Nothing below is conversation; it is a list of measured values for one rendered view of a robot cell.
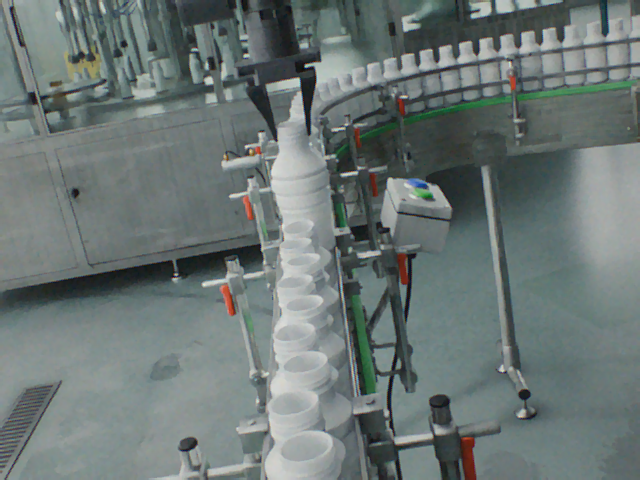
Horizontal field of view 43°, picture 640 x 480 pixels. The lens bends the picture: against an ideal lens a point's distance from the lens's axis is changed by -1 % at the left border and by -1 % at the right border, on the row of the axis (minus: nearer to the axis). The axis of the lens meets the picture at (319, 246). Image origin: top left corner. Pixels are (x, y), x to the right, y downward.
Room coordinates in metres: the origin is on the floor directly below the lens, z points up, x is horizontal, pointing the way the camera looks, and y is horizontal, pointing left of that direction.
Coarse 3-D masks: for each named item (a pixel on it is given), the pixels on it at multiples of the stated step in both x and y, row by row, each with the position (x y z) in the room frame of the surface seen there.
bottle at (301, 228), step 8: (288, 224) 0.92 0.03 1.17; (296, 224) 0.93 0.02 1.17; (304, 224) 0.92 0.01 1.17; (312, 224) 0.91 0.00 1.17; (288, 232) 0.92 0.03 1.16; (296, 232) 0.93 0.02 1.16; (304, 232) 0.89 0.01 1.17; (312, 232) 0.90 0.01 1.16; (312, 240) 0.90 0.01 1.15; (320, 248) 0.91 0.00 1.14; (320, 256) 0.90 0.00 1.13; (328, 256) 0.91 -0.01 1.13; (328, 264) 0.90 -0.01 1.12; (328, 272) 0.90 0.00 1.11; (336, 280) 0.92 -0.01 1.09; (336, 288) 0.91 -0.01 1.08
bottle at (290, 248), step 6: (288, 240) 0.88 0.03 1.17; (294, 240) 0.88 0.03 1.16; (300, 240) 0.88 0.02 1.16; (306, 240) 0.87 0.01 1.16; (282, 246) 0.86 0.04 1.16; (288, 246) 0.87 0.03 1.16; (294, 246) 0.88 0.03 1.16; (300, 246) 0.88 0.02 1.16; (306, 246) 0.85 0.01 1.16; (312, 246) 0.86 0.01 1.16; (282, 252) 0.85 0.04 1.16; (288, 252) 0.85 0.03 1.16; (294, 252) 0.84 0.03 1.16; (300, 252) 0.84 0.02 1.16; (306, 252) 0.85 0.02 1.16; (312, 252) 0.86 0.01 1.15; (282, 258) 0.85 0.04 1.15; (288, 258) 0.85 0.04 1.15; (282, 264) 0.86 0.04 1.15; (324, 276) 0.85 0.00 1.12; (330, 282) 0.86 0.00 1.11
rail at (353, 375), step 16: (320, 128) 1.79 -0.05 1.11; (336, 256) 0.94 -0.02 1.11; (336, 272) 0.89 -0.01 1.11; (272, 336) 0.74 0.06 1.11; (272, 352) 0.70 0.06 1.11; (352, 352) 0.81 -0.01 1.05; (272, 368) 0.67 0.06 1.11; (352, 368) 0.65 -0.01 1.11; (352, 384) 0.61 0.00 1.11; (368, 464) 0.59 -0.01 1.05
